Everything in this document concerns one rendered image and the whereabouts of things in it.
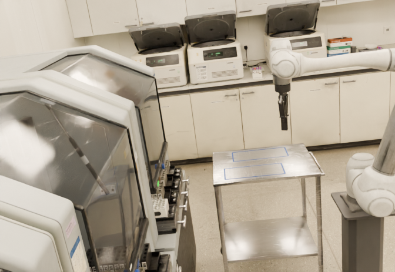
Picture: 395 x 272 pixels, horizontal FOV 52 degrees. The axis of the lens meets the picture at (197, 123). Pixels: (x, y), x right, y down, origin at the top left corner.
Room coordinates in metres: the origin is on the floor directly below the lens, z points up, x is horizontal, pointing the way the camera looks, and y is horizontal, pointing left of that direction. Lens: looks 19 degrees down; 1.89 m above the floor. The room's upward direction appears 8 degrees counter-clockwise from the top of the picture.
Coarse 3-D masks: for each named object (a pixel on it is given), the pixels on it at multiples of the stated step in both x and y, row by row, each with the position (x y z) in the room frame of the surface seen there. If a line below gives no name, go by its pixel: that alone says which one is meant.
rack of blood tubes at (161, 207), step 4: (152, 200) 1.87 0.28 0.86; (156, 200) 1.87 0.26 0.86; (160, 200) 1.86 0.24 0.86; (164, 200) 1.86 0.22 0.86; (156, 204) 1.83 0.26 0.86; (160, 204) 1.81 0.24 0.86; (164, 204) 1.81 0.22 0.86; (168, 204) 1.85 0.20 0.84; (156, 208) 1.79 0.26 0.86; (160, 208) 1.78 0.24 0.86; (164, 208) 1.77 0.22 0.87; (168, 208) 1.84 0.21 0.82; (156, 212) 1.84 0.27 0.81; (160, 212) 1.77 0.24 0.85; (164, 212) 1.77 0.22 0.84; (168, 212) 1.82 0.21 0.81; (156, 216) 1.77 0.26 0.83; (160, 216) 1.77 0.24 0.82; (164, 216) 1.77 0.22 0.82
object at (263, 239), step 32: (224, 160) 2.34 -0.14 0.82; (256, 160) 2.27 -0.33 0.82; (288, 160) 2.21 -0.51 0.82; (320, 192) 2.00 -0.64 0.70; (224, 224) 2.45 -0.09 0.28; (256, 224) 2.40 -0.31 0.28; (288, 224) 2.35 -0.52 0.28; (320, 224) 2.00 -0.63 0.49; (224, 256) 2.05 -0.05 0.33; (256, 256) 2.07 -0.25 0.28; (288, 256) 2.04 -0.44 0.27; (320, 256) 2.00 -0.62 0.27
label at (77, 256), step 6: (72, 222) 0.85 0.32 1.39; (66, 228) 0.81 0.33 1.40; (72, 228) 0.84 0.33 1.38; (66, 234) 0.80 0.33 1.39; (78, 240) 0.85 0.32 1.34; (78, 246) 0.85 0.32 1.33; (72, 252) 0.81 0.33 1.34; (78, 252) 0.84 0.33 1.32; (72, 258) 0.80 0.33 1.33; (78, 258) 0.83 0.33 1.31; (84, 258) 0.86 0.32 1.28; (72, 264) 0.79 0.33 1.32; (78, 264) 0.82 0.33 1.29; (84, 264) 0.85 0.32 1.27; (78, 270) 0.81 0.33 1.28; (84, 270) 0.84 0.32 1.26
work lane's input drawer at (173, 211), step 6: (174, 210) 1.82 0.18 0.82; (168, 216) 1.77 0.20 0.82; (174, 216) 1.79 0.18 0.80; (156, 222) 1.75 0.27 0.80; (162, 222) 1.75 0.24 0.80; (168, 222) 1.75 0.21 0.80; (174, 222) 1.75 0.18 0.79; (180, 222) 1.81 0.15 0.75; (162, 228) 1.75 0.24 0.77; (168, 228) 1.75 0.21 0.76; (174, 228) 1.75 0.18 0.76
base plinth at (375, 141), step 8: (336, 144) 4.05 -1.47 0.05; (344, 144) 4.04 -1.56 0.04; (352, 144) 4.04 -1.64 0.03; (360, 144) 4.03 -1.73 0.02; (368, 144) 4.03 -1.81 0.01; (376, 144) 4.02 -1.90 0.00; (176, 160) 4.17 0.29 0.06; (184, 160) 4.16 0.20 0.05; (192, 160) 4.15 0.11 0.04; (200, 160) 4.15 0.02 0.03; (208, 160) 4.14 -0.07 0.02
